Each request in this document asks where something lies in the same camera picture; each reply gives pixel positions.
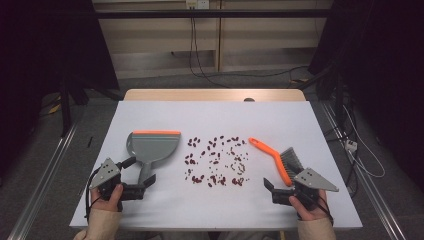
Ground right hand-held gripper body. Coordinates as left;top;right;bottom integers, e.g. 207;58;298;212
271;167;340;211

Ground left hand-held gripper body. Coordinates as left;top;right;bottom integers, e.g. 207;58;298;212
89;157;148;202

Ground grey dustpan with orange lip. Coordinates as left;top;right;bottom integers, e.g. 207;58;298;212
125;129;182;186

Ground orange brush with grey bristles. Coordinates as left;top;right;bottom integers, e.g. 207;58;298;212
248;136;305;188

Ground red beans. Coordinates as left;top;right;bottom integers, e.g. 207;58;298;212
183;134;250;188

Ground person's right hand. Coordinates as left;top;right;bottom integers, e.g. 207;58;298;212
288;189;329;222

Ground person's left hand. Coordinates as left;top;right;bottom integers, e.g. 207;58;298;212
90;184;124;213

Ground white power strip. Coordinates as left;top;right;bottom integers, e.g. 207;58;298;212
344;139;359;153

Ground white table mat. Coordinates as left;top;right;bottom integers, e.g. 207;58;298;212
69;100;364;231

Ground light wooden table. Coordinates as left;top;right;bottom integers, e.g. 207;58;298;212
123;88;307;103

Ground black curtain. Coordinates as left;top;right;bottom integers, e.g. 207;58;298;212
307;0;424;191
0;0;120;174

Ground black horizontal bar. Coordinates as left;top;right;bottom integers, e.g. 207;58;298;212
94;9;334;20

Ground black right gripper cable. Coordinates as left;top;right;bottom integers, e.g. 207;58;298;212
316;195;335;225

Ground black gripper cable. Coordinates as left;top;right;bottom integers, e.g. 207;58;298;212
316;195;335;225
84;167;102;222

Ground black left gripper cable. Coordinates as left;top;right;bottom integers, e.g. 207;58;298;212
84;167;102;222

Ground aluminium floor rail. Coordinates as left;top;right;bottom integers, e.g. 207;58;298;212
6;123;80;240
320;101;408;240

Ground white cable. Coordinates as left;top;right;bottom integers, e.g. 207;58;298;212
342;104;386;179

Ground bundle of black cables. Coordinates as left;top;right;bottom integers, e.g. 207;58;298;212
324;74;360;198

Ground black wall cable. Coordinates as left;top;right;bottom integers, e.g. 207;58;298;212
188;16;232;90

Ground white wall outlet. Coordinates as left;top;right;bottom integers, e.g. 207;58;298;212
185;0;211;10

